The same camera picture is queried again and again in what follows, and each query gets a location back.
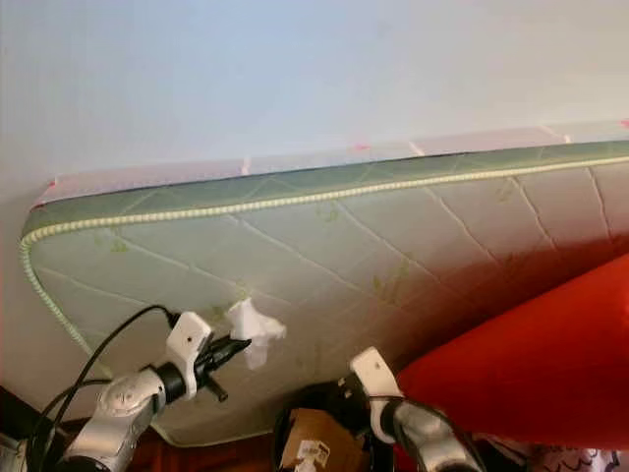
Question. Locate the white tissue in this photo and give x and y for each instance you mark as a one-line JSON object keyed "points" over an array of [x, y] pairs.
{"points": [[254, 326]]}

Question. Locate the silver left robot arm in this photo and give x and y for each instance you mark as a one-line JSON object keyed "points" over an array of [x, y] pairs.
{"points": [[113, 408]]}

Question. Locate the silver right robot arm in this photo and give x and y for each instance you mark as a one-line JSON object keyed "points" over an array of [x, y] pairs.
{"points": [[432, 433]]}

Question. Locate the black round bin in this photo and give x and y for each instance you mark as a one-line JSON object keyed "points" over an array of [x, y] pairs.
{"points": [[314, 393]]}

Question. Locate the brown cardboard box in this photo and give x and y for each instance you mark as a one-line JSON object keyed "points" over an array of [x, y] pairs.
{"points": [[314, 438]]}

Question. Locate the green quilted mattress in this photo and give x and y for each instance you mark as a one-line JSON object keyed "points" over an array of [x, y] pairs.
{"points": [[354, 246]]}

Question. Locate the red upholstered sofa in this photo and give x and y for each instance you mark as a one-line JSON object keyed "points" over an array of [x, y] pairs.
{"points": [[531, 364]]}

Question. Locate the dark wooden skirting board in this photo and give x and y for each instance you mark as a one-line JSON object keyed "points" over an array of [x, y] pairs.
{"points": [[25, 423]]}

